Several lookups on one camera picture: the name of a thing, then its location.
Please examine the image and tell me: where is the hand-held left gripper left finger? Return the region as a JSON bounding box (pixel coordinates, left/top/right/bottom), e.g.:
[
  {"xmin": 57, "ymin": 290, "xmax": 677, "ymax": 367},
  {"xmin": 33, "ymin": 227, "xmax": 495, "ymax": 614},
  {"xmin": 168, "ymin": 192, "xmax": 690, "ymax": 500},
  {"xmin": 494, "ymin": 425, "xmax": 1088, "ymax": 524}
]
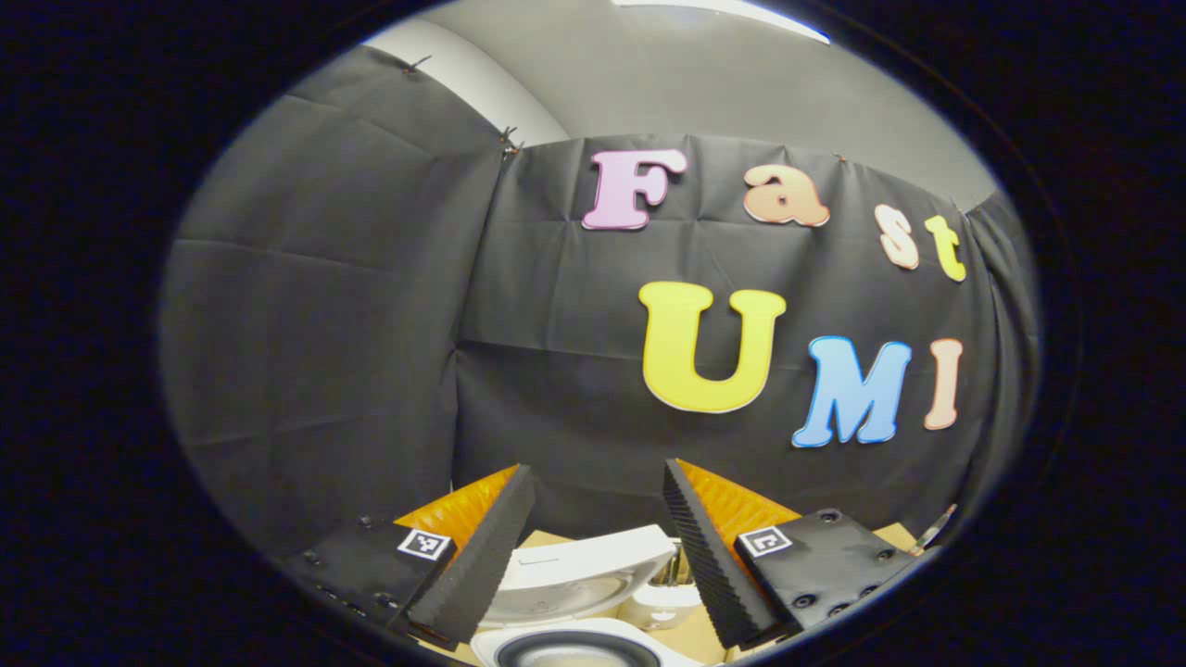
[{"xmin": 283, "ymin": 463, "xmax": 536, "ymax": 652}]

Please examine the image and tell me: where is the white rice cooker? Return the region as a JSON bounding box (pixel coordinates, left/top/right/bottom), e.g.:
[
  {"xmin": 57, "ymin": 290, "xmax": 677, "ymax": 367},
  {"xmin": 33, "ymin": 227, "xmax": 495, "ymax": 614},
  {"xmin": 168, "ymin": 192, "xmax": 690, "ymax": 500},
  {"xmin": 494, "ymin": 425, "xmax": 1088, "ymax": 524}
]
[{"xmin": 468, "ymin": 524, "xmax": 710, "ymax": 667}]

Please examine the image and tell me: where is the black backdrop cloth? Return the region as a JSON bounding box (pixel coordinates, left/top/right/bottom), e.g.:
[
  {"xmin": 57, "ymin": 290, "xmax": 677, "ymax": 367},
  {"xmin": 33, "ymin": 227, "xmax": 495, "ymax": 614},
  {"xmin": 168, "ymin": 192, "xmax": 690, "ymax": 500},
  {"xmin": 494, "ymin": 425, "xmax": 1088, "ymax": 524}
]
[{"xmin": 158, "ymin": 44, "xmax": 1043, "ymax": 557}]

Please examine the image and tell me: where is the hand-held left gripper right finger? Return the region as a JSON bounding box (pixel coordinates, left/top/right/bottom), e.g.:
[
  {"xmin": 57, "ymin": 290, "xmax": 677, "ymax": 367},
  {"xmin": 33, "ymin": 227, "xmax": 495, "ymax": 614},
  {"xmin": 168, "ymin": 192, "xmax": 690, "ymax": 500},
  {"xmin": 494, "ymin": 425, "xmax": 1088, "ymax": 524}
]
[{"xmin": 662, "ymin": 457, "xmax": 923, "ymax": 649}]

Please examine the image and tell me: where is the long ceiling light panel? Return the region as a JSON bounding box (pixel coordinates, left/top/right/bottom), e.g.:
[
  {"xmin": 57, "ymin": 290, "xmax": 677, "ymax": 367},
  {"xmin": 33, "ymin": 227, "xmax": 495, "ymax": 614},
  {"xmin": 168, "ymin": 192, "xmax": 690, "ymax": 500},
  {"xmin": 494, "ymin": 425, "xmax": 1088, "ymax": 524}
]
[{"xmin": 612, "ymin": 0, "xmax": 832, "ymax": 45}]

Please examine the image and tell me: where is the white toaster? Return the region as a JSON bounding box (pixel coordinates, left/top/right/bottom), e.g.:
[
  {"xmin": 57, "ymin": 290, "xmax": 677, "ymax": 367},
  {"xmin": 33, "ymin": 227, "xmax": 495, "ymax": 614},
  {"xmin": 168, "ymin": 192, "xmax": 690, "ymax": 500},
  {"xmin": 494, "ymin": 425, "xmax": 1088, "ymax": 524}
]
[{"xmin": 616, "ymin": 539, "xmax": 705, "ymax": 632}]

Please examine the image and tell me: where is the small grey bottle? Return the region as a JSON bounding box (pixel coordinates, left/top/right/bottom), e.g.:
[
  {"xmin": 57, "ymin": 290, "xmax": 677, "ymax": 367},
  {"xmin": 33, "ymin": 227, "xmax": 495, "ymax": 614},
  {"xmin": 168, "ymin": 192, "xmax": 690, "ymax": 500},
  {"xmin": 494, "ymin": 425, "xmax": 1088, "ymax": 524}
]
[{"xmin": 911, "ymin": 503, "xmax": 958, "ymax": 557}]

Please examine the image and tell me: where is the brown toast slice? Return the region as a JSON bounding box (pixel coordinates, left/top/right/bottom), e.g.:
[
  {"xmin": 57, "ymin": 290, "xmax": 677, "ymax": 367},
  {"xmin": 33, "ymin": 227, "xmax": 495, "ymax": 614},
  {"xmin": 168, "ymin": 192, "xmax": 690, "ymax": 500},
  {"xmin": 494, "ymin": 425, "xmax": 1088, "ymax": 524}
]
[{"xmin": 651, "ymin": 542, "xmax": 694, "ymax": 586}]

